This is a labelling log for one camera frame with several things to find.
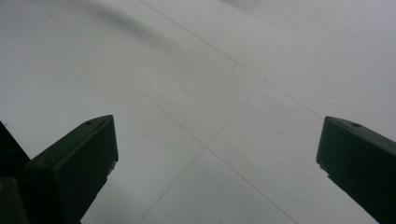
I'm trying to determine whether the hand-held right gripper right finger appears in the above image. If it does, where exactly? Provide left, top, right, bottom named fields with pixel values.
left=316, top=116, right=396, bottom=224

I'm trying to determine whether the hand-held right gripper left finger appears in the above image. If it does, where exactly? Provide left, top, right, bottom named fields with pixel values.
left=23, top=114, right=120, bottom=224

